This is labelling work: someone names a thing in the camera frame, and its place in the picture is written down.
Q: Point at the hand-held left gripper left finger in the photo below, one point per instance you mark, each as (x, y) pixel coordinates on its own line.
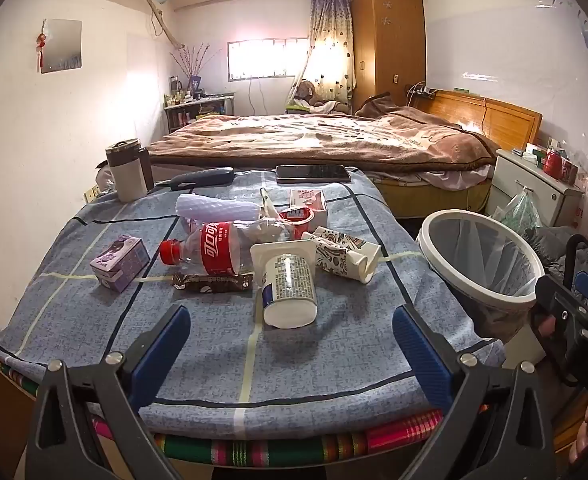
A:
(161, 355)

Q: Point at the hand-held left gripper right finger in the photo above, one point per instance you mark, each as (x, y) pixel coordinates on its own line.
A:
(421, 360)

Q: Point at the white rimmed trash bin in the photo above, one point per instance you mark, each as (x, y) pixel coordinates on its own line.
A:
(488, 280)

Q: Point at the brown chocolate wrapper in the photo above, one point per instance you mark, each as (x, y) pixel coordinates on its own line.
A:
(209, 283)

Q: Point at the purple drink carton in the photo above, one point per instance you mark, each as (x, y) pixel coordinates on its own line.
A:
(119, 262)

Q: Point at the clear bottle with red label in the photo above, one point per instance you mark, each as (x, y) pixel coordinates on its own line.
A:
(219, 250)

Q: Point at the white brown patterned carton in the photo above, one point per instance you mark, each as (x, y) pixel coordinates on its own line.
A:
(341, 255)

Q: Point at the white yogurt cup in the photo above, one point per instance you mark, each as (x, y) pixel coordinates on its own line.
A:
(286, 285)

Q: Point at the white bubble wrap roll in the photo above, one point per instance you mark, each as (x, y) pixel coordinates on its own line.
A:
(214, 208)

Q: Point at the red white small box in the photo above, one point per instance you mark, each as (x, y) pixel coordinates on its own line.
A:
(311, 200)

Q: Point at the person's right hand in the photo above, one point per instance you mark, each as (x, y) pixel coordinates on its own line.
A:
(586, 435)

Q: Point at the grey padded chair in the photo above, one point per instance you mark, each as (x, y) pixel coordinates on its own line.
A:
(548, 245)

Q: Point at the green plastic bag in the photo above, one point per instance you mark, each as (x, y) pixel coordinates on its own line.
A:
(518, 212)

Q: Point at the red printed can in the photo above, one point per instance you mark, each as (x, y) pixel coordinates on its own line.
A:
(569, 170)

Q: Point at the white nightstand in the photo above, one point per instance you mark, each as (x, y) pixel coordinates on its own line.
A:
(518, 180)

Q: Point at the red jar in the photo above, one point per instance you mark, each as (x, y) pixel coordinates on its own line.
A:
(553, 165)

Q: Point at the colourful striped blanket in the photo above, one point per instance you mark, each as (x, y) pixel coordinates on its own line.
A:
(284, 447)

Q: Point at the dark glasses case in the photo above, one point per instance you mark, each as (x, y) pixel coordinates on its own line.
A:
(204, 178)

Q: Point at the brown and white thermos mug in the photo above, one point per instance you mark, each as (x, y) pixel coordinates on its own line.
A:
(126, 175)

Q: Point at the wooden bed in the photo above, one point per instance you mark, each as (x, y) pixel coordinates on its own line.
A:
(503, 115)

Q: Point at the black smartphone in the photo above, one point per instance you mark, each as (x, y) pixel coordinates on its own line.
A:
(313, 173)

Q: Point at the cluttered shelf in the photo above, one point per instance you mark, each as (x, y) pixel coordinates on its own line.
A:
(199, 110)

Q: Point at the brown teddy bear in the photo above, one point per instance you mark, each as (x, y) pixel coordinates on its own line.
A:
(305, 92)

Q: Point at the purple flower branches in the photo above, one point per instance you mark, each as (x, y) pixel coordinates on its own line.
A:
(194, 62)

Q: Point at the wooden wardrobe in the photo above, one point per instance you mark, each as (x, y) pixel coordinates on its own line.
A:
(388, 45)

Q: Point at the window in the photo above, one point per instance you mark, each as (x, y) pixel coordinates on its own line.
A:
(266, 58)

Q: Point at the patterned curtain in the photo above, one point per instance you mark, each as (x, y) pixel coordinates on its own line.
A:
(331, 45)

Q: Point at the wrapped air conditioner pipe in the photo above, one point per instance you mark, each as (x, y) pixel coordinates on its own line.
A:
(164, 25)

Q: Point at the red hanging ornament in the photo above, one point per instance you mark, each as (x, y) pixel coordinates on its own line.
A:
(40, 45)

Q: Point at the wall socket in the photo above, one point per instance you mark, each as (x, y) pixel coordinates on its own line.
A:
(92, 192)

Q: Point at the wall poster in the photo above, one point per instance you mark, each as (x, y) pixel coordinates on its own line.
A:
(63, 45)

